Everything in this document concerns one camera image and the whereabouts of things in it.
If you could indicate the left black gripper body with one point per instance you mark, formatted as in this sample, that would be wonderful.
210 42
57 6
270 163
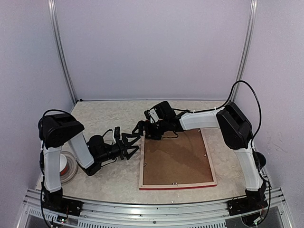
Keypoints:
110 154

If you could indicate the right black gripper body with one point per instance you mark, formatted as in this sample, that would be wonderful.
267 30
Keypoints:
155 131

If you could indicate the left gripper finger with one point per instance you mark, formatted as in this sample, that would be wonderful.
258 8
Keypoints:
130 151
130 139

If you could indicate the brown backing board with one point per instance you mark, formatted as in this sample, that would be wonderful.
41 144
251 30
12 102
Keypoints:
178 156

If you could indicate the red wooden picture frame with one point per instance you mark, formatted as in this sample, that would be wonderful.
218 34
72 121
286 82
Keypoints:
178 186

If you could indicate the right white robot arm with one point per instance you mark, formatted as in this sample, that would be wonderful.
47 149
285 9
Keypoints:
237 133

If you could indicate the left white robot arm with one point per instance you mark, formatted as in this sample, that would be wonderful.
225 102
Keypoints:
57 127

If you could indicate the white red bowl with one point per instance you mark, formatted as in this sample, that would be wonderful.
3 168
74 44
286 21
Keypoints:
62 165

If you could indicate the dark green mug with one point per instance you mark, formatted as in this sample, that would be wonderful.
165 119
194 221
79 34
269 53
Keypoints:
260 160

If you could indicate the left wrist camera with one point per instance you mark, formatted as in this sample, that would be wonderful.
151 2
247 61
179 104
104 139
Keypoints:
115 134

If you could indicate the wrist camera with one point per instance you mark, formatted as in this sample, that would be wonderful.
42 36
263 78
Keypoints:
161 111
115 134

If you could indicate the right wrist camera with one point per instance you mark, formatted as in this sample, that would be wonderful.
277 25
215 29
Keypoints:
161 111

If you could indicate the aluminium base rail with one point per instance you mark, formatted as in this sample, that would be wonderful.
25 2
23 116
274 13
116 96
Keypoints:
102 214

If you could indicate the left aluminium post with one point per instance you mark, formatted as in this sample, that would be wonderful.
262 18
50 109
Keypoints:
61 55

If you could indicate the aluminium post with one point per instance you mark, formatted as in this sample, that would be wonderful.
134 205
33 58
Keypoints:
248 38
61 55

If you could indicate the right aluminium post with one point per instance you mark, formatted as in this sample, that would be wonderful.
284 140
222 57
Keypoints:
248 38

